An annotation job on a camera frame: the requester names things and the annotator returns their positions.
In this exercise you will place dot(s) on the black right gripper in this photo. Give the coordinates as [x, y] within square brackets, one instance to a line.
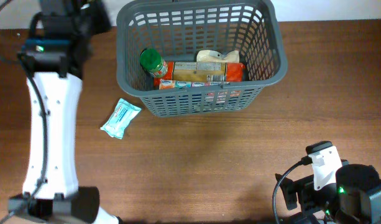
[304, 188]

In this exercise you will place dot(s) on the red orange pasta pack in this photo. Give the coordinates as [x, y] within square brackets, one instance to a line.
[203, 72]

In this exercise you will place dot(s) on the blue tissue pack box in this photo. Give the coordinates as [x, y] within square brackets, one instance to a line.
[169, 84]

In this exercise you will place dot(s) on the light green wipes pack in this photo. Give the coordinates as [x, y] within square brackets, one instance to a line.
[121, 117]

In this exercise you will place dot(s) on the green lid jar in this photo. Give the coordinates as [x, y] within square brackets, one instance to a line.
[154, 63]

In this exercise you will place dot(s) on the grey plastic basket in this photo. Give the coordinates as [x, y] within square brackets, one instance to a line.
[178, 30]

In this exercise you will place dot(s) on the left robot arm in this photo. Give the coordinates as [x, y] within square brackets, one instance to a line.
[52, 58]

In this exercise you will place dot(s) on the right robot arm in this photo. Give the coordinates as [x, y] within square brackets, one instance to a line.
[355, 197]

